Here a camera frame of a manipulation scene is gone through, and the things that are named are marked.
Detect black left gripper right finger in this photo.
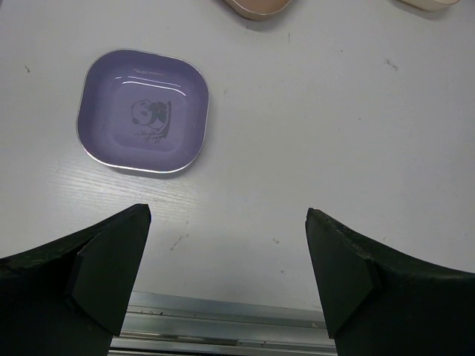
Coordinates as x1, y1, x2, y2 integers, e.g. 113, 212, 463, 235
305, 208, 474, 355

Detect aluminium table frame rail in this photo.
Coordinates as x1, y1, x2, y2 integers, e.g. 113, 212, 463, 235
108, 291, 337, 355

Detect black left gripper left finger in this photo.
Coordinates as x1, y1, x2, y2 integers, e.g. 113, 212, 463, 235
1, 204, 151, 355

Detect cream panda plate back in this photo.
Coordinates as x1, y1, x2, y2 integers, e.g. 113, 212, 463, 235
399, 0, 459, 12

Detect purple panda plate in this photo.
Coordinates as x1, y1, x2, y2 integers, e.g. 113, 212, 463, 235
76, 49, 210, 174

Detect brown panda plate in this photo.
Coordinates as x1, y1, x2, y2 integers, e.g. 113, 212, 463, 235
223, 0, 292, 21

